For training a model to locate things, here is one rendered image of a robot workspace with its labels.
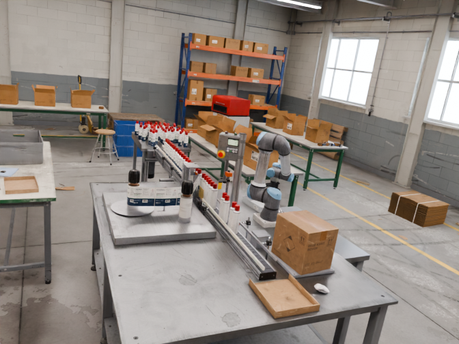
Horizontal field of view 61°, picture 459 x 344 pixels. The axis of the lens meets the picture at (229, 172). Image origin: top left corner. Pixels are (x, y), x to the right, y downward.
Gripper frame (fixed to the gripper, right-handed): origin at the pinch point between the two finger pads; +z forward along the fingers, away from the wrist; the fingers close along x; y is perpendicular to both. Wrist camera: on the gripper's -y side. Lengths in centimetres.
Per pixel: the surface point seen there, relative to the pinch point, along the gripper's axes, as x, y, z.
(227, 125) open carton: 91, -220, -25
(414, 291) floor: 150, 67, 86
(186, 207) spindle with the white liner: -93, 22, -13
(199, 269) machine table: -109, 73, 4
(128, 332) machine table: -161, 107, 4
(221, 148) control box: -60, 6, -50
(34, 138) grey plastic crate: -159, -219, -6
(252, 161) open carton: 64, -116, -1
